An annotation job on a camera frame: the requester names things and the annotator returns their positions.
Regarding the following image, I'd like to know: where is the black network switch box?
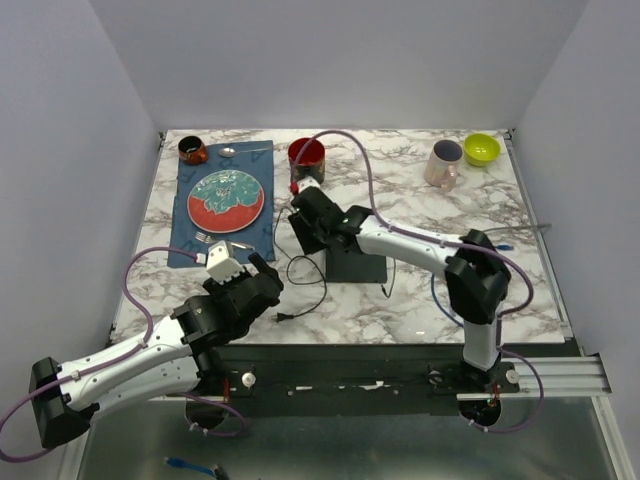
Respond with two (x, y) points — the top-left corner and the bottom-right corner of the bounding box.
(325, 250), (387, 284)

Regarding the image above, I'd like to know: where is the pink mug purple inside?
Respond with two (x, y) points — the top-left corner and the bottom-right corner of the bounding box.
(424, 139), (463, 192)

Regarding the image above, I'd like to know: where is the black mug red inside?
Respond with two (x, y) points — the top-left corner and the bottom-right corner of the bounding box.
(287, 137), (326, 184)

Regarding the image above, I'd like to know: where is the black power cord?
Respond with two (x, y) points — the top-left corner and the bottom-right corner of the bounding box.
(269, 207), (396, 324)

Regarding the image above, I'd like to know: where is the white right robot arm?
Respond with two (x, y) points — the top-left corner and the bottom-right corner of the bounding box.
(289, 182), (511, 392)

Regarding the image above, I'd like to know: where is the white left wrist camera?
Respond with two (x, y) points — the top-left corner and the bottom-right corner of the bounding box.
(197, 241), (245, 285)

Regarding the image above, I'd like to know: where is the blue cable on floor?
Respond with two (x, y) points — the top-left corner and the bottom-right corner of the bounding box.
(164, 455), (226, 479)

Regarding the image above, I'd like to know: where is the silver spoon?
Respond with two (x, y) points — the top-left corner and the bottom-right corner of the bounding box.
(217, 147), (273, 158)

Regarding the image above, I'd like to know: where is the grey ethernet cable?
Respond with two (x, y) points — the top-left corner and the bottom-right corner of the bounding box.
(484, 222), (554, 236)

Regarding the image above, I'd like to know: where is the blue placemat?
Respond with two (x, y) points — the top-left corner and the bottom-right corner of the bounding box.
(170, 140), (275, 264)

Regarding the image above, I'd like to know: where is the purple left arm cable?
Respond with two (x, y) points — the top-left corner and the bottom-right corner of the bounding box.
(0, 247), (249, 462)

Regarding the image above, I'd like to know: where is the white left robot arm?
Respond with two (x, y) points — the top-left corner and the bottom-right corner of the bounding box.
(29, 253), (284, 449)

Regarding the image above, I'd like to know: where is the red and teal plate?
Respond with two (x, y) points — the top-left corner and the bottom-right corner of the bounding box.
(186, 170), (265, 234)

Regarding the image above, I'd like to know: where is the lime green bowl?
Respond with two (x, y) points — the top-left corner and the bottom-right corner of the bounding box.
(463, 133), (501, 167)

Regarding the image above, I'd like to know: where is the small brown cup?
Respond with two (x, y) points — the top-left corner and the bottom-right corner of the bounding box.
(178, 135), (208, 165)

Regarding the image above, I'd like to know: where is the blue ethernet cable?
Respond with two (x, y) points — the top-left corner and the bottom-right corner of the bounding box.
(430, 243), (516, 329)

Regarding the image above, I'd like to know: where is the black mounting base plate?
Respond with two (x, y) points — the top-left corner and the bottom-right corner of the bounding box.
(164, 343), (586, 419)

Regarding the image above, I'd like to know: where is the aluminium rail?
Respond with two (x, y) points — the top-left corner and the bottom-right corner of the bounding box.
(457, 354), (614, 401)

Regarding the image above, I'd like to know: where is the silver fork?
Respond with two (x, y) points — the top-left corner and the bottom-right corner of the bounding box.
(194, 231), (255, 250)

